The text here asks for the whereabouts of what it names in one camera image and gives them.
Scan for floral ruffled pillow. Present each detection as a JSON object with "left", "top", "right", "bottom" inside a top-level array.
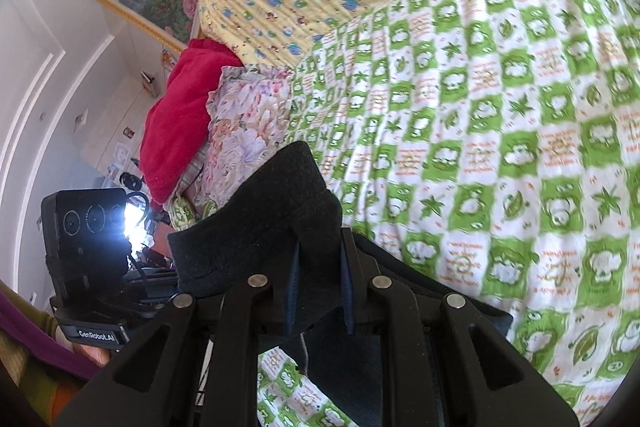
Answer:
[{"left": 170, "top": 66, "right": 297, "bottom": 233}]

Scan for dark navy pants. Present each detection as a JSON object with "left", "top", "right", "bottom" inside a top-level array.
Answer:
[{"left": 167, "top": 141, "right": 515, "bottom": 427}]

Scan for person's left forearm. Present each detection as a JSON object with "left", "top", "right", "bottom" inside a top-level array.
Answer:
[{"left": 0, "top": 282, "right": 103, "bottom": 427}]

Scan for red fleece blanket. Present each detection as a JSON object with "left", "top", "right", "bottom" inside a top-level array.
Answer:
[{"left": 139, "top": 38, "right": 247, "bottom": 204}]

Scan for green checked printed blanket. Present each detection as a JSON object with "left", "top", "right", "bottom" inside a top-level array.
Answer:
[{"left": 170, "top": 0, "right": 640, "bottom": 427}]

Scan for person's left hand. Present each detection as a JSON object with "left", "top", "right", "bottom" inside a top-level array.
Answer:
[{"left": 74, "top": 341, "right": 115, "bottom": 369}]

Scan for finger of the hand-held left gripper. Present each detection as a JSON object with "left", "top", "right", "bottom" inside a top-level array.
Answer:
[{"left": 127, "top": 271, "right": 181, "bottom": 319}]

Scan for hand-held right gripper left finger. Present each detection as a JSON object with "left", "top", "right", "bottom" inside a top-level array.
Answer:
[{"left": 55, "top": 242, "right": 306, "bottom": 427}]

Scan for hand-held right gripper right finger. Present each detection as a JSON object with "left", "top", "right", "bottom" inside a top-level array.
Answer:
[{"left": 340, "top": 228, "right": 581, "bottom": 427}]

